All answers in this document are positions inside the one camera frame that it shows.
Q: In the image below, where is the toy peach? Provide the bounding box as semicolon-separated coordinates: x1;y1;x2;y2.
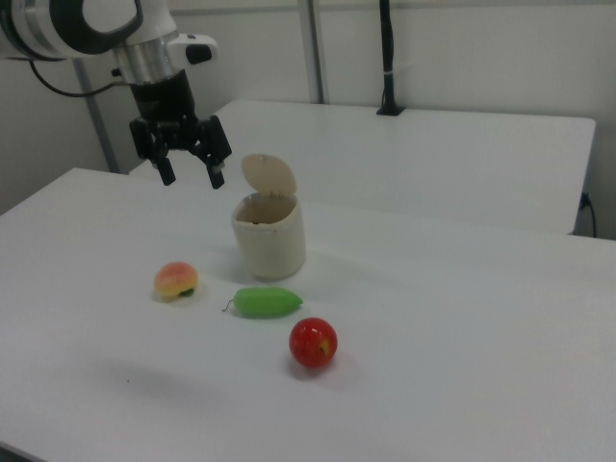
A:
153;261;200;304

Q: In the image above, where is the green toy pepper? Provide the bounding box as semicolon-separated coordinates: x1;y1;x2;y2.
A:
221;286;305;321

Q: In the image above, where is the cream garbage bin lid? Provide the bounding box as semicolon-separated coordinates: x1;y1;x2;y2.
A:
240;153;298;199

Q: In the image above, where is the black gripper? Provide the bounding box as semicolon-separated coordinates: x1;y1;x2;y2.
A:
128;69;233;191

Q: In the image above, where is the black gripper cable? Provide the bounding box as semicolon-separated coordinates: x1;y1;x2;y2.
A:
28;56;134;98

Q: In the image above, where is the red toy apple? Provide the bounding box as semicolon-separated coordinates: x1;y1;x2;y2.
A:
288;316;340;370

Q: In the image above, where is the cream plastic garbage bin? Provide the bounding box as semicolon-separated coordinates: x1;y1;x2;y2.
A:
231;191;307;283

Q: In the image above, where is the black camera stand pole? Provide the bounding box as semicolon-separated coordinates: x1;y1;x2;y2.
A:
374;0;406;117

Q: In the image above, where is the grey metal frame post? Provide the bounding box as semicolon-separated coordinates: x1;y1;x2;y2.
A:
295;0;332;105

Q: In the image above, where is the black cable on table edge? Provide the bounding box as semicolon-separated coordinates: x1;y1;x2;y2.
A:
578;191;599;238

